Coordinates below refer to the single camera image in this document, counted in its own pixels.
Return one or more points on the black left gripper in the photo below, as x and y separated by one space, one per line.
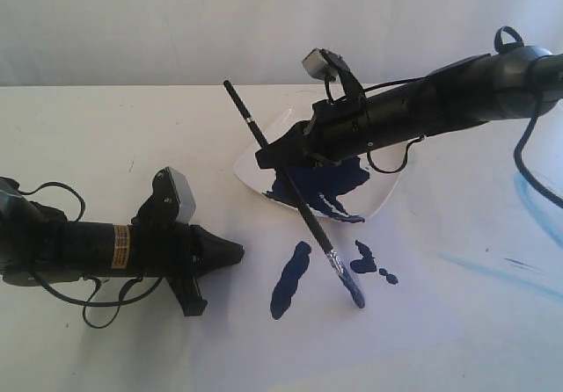
168 252

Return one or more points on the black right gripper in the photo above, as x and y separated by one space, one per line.
334 133

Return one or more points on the black paintbrush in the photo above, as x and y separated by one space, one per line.
307 215

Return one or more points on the white paper sheet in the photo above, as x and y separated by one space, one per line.
282 315

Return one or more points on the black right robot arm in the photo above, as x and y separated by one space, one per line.
515 82

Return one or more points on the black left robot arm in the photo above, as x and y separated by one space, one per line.
40 246

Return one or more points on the white square plate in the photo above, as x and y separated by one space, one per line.
350 192

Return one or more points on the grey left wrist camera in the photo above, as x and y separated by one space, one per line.
172 197

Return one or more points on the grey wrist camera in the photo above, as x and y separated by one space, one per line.
172 197
324 65

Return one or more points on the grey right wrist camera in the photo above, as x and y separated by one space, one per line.
324 65

